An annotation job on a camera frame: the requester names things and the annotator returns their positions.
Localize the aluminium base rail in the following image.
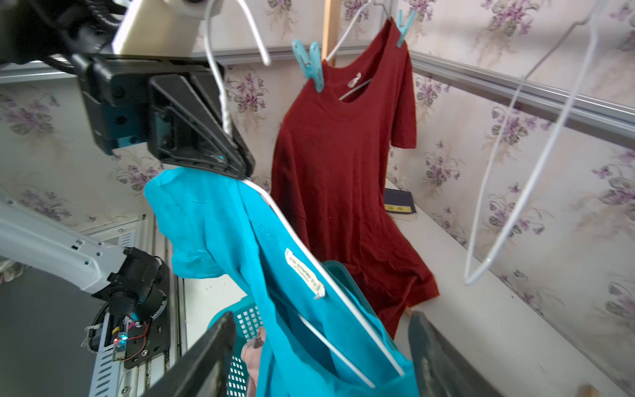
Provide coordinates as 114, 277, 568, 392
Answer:
85, 212, 180, 396

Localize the white wire hanger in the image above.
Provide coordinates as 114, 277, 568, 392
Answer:
463, 0, 609, 287

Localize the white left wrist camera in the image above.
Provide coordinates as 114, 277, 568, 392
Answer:
112, 0, 223, 58

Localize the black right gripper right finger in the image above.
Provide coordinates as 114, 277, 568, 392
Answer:
408, 312, 500, 396

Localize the white hanger of red shirt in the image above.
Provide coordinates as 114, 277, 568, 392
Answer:
325, 1, 390, 66

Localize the dark red t-shirt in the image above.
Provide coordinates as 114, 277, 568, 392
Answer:
271, 21, 439, 335

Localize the dark cover notebook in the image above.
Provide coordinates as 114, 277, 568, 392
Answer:
384, 188, 416, 214

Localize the teal t-shirt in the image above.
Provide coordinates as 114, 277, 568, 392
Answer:
144, 168, 418, 396

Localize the wooden clothes rack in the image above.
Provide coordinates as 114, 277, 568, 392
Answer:
321, 0, 342, 66

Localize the white hanger of teal shirt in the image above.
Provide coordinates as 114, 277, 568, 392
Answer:
203, 1, 405, 388

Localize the pink t-shirt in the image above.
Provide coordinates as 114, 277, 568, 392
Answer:
241, 327, 266, 397

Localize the teal perforated plastic basket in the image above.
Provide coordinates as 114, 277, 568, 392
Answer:
208, 261, 375, 396

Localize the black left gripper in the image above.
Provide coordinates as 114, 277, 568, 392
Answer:
79, 54, 256, 180

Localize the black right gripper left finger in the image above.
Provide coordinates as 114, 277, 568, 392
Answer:
144, 313, 236, 397

